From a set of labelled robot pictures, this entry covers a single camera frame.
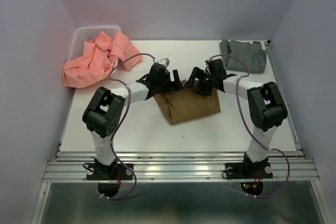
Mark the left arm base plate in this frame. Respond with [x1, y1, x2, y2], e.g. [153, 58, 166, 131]
[83, 163, 133, 181]

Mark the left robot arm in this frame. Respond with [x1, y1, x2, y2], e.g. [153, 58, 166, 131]
[82, 63, 183, 179]

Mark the white perforated plastic basket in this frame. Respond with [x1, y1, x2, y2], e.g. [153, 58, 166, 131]
[67, 26, 121, 62]

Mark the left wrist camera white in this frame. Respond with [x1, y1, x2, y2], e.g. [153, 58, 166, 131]
[153, 58, 170, 68]

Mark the aluminium mounting rail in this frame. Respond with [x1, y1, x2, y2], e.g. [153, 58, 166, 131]
[43, 150, 320, 183]

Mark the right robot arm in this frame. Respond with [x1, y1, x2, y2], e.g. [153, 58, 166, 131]
[185, 59, 288, 179]

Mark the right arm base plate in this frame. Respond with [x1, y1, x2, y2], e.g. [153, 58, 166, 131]
[223, 162, 273, 180]

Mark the pink skirt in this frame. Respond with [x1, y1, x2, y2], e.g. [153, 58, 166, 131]
[63, 31, 142, 88]

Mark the grey pleated skirt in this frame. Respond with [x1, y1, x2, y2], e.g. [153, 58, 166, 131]
[219, 39, 267, 74]

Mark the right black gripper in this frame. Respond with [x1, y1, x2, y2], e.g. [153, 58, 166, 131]
[183, 66, 215, 95]

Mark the tan brown skirt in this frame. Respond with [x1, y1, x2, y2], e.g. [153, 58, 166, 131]
[154, 85, 221, 125]

